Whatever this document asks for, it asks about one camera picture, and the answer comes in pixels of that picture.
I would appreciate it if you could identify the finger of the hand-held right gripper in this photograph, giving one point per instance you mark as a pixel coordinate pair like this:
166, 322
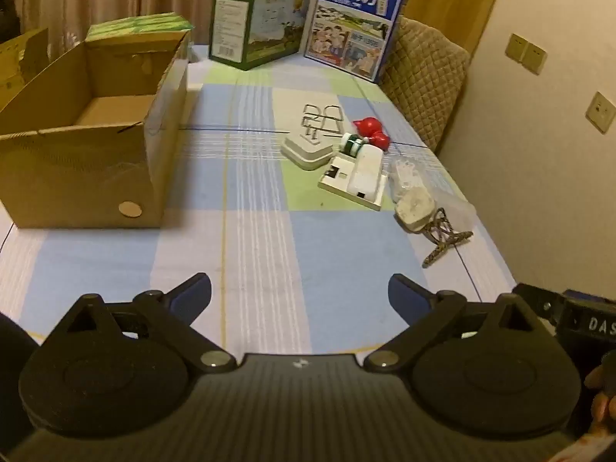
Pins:
536, 301

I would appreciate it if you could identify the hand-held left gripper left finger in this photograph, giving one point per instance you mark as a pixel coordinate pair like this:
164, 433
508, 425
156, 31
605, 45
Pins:
192, 294

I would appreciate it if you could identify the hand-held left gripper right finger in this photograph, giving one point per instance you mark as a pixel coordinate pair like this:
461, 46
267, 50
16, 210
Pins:
408, 294

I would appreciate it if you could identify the white round adapter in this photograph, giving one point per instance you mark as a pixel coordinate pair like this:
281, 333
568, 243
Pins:
414, 209

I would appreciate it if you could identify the white rounded device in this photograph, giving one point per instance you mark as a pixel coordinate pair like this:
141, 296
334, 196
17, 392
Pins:
365, 171

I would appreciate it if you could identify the white square plastic plate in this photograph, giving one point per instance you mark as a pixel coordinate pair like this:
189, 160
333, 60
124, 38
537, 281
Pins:
337, 183

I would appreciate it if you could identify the small green white bottle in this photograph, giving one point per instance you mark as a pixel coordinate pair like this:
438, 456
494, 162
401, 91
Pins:
352, 145

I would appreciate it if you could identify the large cardboard box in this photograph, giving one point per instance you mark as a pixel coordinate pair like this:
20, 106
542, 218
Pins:
72, 173

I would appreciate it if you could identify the red toy figure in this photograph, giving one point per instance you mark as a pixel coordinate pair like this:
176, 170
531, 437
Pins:
368, 127

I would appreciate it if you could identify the white plug adapter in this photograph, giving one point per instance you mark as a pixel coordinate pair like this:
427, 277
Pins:
305, 151

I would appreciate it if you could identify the person's right hand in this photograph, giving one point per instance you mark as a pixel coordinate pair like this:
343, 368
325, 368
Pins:
602, 397

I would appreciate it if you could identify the clear plastic bag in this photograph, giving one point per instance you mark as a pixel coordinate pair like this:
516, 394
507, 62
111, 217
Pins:
452, 192

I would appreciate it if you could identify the chair with quilted cover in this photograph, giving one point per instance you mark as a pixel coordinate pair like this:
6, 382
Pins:
423, 72

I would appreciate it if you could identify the pack of green drink cartons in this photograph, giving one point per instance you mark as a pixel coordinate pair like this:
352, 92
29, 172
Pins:
139, 24

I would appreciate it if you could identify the blue milk carton box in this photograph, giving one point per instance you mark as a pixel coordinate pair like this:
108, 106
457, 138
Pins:
351, 24

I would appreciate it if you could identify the green milk carton box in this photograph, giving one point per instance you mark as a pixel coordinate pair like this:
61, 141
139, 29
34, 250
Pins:
250, 24

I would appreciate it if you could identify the folded cardboard box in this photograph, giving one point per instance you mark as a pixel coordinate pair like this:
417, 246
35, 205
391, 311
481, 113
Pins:
24, 62

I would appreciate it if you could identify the beige wall socket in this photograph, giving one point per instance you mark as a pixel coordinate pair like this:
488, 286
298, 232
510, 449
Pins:
601, 111

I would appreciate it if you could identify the beige wall switch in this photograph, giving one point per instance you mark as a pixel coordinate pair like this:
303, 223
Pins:
515, 48
534, 58

